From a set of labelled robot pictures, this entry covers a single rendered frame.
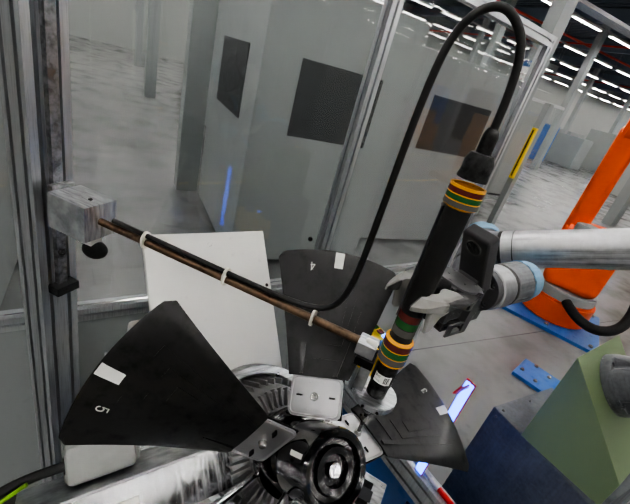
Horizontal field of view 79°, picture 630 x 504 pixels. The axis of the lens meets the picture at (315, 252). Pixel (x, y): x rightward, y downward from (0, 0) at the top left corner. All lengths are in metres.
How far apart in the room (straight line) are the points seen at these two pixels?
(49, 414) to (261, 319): 0.62
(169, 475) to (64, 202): 0.49
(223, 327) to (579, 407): 0.85
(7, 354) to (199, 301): 0.62
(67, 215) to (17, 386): 0.67
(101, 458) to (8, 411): 0.75
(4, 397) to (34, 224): 0.63
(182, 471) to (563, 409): 0.88
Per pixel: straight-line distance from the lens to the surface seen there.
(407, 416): 0.83
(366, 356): 0.61
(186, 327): 0.51
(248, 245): 0.87
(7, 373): 1.33
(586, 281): 4.43
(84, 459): 0.71
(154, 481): 0.71
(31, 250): 0.94
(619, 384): 1.20
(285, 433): 0.63
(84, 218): 0.79
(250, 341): 0.85
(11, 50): 0.83
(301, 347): 0.68
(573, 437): 1.20
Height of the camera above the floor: 1.74
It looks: 26 degrees down
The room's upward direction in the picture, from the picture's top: 16 degrees clockwise
